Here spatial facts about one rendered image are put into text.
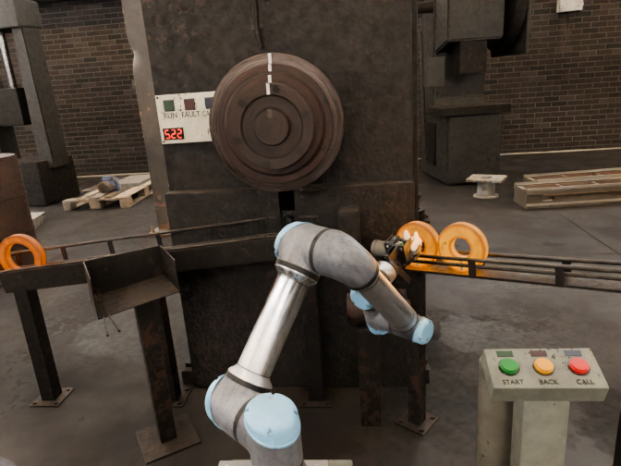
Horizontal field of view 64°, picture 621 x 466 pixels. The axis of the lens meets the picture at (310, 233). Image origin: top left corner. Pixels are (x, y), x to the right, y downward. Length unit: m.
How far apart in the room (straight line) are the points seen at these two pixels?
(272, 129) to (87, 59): 7.38
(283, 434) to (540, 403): 0.57
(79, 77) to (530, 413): 8.42
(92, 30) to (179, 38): 6.91
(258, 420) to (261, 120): 0.95
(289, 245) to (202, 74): 0.94
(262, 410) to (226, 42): 1.31
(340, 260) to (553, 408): 0.57
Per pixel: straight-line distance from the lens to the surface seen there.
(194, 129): 1.96
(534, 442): 1.32
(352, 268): 1.14
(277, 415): 1.12
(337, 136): 1.73
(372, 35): 1.87
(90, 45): 8.88
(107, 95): 8.78
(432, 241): 1.64
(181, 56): 1.98
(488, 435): 1.49
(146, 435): 2.12
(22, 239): 2.26
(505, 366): 1.22
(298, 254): 1.19
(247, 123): 1.69
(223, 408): 1.21
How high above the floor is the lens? 1.24
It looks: 17 degrees down
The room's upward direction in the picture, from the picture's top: 4 degrees counter-clockwise
